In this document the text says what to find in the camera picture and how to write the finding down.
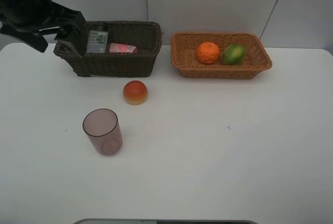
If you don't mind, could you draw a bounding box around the dark green rectangular bottle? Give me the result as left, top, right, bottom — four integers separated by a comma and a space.
86, 21, 108, 54

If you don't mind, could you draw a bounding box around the orange round bread bun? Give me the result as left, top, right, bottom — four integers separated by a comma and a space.
123, 81, 148, 105

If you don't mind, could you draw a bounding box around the translucent purple plastic cup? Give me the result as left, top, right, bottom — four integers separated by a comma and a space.
82, 109, 123, 156

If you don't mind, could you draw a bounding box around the green lime fruit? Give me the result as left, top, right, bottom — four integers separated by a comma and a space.
223, 44, 247, 65

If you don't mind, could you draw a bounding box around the orange wicker basket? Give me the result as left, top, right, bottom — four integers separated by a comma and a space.
171, 32, 272, 80

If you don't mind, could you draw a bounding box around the orange tangerine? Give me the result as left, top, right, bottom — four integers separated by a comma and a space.
197, 42, 220, 64

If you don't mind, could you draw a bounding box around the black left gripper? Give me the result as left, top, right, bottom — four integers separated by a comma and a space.
1, 0, 86, 58

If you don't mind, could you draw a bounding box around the pink spray bottle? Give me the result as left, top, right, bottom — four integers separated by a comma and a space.
107, 43, 137, 54

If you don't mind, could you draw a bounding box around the dark brown wicker basket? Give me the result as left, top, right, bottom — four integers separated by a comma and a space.
54, 21, 162, 77

